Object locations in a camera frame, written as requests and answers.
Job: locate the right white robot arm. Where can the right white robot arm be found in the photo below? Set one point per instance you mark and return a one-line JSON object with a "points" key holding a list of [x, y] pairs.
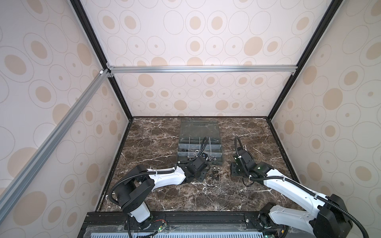
{"points": [[322, 216]]}

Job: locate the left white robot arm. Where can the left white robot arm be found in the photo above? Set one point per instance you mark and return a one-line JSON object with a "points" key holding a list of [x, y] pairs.
{"points": [[130, 192]]}

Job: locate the diagonal aluminium rail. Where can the diagonal aluminium rail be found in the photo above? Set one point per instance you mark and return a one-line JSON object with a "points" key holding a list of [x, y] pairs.
{"points": [[39, 158]]}

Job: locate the clear plastic organizer box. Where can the clear plastic organizer box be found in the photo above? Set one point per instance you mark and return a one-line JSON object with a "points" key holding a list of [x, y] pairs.
{"points": [[196, 135]]}

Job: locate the right black corner post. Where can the right black corner post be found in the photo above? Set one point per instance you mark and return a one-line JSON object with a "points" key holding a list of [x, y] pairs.
{"points": [[316, 37]]}

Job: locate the black base frame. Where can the black base frame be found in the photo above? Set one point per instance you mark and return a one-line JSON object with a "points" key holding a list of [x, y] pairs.
{"points": [[184, 225]]}

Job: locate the black corner post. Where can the black corner post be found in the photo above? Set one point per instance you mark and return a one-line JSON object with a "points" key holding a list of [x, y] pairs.
{"points": [[93, 39], [316, 37]]}

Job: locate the horizontal aluminium rail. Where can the horizontal aluminium rail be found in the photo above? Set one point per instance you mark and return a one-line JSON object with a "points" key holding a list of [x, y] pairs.
{"points": [[203, 69]]}

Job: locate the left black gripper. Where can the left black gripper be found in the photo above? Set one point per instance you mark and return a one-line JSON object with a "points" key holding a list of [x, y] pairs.
{"points": [[203, 175]]}

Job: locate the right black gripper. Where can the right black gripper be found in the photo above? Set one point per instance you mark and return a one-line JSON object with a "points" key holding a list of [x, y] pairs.
{"points": [[233, 167]]}

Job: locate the left black corner post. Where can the left black corner post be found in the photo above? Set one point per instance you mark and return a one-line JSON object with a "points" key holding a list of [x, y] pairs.
{"points": [[93, 39]]}

